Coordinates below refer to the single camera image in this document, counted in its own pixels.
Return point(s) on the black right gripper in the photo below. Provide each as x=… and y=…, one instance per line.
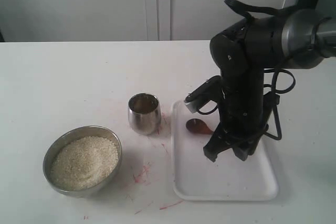
x=241, y=115

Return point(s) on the brown wooden spoon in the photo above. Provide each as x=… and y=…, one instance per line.
x=197, y=126

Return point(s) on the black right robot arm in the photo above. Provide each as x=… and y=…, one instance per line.
x=251, y=54

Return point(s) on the small steel cup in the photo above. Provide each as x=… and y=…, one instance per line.
x=144, y=113

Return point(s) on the steel bowl with rice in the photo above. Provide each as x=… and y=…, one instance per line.
x=83, y=161

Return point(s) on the white plastic tray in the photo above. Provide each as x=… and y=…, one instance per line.
x=197, y=178

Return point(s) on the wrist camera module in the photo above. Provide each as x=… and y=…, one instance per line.
x=210, y=90

